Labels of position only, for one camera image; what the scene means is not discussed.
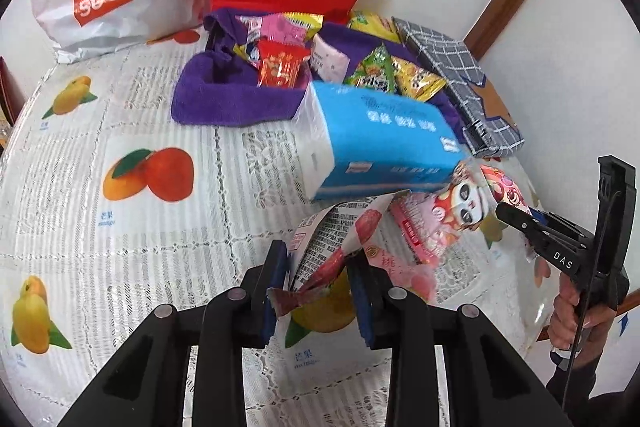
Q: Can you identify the green snack packet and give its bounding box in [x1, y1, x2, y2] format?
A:
[345, 43, 398, 94]

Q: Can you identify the person's right hand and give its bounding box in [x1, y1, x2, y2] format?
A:
[546, 278, 621, 357]

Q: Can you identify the person's right forearm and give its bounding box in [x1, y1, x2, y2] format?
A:
[545, 322, 640, 427]

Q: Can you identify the brown wooden furniture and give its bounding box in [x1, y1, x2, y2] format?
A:
[0, 57, 28, 128]

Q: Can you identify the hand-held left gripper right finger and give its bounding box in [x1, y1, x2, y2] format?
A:
[347, 254, 576, 427]

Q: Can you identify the panda print snack packet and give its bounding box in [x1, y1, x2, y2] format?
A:
[432, 157, 551, 288]

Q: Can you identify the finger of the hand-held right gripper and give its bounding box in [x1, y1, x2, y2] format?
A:
[495, 203, 584, 276]
[529, 207, 587, 251]

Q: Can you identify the yellow chips bag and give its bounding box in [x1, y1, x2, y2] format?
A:
[347, 9, 401, 45]

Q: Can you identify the blue tissue pack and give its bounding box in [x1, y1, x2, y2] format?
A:
[291, 81, 466, 202]

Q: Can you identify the fruit print tablecloth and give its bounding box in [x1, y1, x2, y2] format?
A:
[0, 22, 601, 427]

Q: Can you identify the purple towel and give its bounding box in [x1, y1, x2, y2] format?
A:
[171, 7, 471, 152]

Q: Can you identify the red white snack packet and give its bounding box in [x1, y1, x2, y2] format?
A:
[267, 192, 401, 320]

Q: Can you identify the pink yellow snack packet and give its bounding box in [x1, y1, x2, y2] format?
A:
[235, 12, 325, 58]

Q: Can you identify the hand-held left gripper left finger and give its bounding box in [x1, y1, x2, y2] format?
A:
[57, 239, 291, 427]

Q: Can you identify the grey checked storage box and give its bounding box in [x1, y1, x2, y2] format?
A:
[392, 16, 525, 158]

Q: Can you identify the pink peach candy packet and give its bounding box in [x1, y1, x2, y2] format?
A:
[365, 196, 453, 303]

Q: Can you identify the white pink snack packet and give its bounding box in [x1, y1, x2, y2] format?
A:
[310, 34, 351, 82]

